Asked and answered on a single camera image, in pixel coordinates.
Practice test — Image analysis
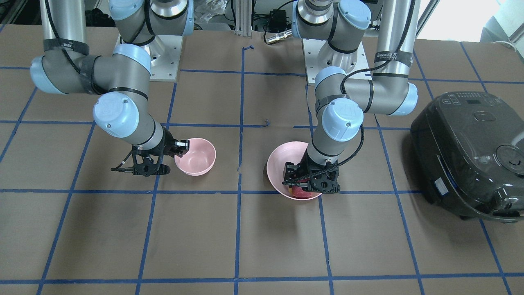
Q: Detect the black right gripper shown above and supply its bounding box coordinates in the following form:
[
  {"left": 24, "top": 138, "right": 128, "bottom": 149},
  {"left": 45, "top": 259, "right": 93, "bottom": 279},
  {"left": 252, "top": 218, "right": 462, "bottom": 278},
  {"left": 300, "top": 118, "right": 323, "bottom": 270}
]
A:
[{"left": 111, "top": 127, "right": 190, "bottom": 176}]

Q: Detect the red apple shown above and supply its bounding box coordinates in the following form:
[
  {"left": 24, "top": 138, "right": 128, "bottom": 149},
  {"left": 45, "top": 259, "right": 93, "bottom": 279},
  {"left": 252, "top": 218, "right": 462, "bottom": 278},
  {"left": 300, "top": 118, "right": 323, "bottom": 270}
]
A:
[{"left": 288, "top": 186, "right": 320, "bottom": 200}]

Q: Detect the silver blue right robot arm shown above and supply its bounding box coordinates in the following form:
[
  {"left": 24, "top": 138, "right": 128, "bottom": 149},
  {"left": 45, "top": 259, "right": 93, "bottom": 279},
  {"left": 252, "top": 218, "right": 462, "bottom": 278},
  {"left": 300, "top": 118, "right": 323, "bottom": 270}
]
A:
[{"left": 30, "top": 0, "right": 194, "bottom": 176}]

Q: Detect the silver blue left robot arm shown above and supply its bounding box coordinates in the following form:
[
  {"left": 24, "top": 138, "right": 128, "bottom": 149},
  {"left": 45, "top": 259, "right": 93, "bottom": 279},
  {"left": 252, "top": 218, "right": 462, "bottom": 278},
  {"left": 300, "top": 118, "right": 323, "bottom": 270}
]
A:
[{"left": 282, "top": 0, "right": 420, "bottom": 193}]

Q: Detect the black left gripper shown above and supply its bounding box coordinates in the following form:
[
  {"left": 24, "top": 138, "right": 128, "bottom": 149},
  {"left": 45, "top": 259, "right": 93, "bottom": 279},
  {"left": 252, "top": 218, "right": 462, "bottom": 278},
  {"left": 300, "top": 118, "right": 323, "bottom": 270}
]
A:
[{"left": 282, "top": 158, "right": 341, "bottom": 194}]

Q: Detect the pink plate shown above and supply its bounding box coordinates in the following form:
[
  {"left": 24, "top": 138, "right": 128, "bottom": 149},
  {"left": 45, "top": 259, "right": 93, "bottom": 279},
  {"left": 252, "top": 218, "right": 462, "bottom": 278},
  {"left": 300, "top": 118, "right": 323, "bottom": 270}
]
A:
[{"left": 267, "top": 141, "right": 324, "bottom": 201}]

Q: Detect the dark grey rice cooker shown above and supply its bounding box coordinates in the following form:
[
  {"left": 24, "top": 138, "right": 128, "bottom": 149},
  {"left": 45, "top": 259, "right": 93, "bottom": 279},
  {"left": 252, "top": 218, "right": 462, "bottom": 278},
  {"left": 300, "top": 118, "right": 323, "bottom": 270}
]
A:
[{"left": 410, "top": 91, "right": 524, "bottom": 223}]

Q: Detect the aluminium frame post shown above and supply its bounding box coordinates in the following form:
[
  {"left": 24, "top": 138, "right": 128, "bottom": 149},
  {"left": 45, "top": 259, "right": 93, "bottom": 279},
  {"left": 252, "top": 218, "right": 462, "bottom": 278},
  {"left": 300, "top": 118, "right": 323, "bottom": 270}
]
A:
[{"left": 233, "top": 0, "right": 254, "bottom": 39}]

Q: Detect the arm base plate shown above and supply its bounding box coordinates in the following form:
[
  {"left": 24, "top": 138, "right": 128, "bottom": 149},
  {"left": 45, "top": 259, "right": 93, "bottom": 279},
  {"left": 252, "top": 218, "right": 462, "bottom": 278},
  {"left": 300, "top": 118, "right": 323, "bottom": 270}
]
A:
[
  {"left": 113, "top": 34, "right": 183, "bottom": 82},
  {"left": 303, "top": 39, "right": 368, "bottom": 86}
]

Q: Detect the pink bowl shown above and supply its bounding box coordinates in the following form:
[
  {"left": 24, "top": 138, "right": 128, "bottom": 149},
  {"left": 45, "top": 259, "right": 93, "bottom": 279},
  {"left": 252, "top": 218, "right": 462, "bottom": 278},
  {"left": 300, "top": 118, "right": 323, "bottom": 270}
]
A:
[{"left": 174, "top": 138, "right": 217, "bottom": 176}]

